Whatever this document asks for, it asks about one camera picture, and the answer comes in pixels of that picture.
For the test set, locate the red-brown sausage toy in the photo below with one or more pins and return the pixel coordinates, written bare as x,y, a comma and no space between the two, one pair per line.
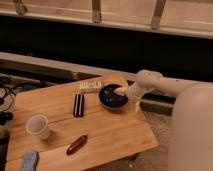
77,144

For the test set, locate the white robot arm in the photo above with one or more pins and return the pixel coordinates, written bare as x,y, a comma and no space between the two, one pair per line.
191,139

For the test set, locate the dark ceramic bowl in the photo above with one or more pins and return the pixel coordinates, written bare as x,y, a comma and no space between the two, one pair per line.
109,99

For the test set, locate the white plastic cup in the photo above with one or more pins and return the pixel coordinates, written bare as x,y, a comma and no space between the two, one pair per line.
37,126

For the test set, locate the wooden table board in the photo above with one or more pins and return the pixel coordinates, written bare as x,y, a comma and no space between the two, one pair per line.
111,136

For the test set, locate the black striped rectangular case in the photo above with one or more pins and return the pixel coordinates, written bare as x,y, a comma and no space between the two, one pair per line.
78,109

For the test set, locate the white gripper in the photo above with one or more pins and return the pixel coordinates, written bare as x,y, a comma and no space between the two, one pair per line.
134,93

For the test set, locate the blue cloth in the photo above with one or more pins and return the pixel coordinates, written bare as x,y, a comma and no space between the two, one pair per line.
29,162

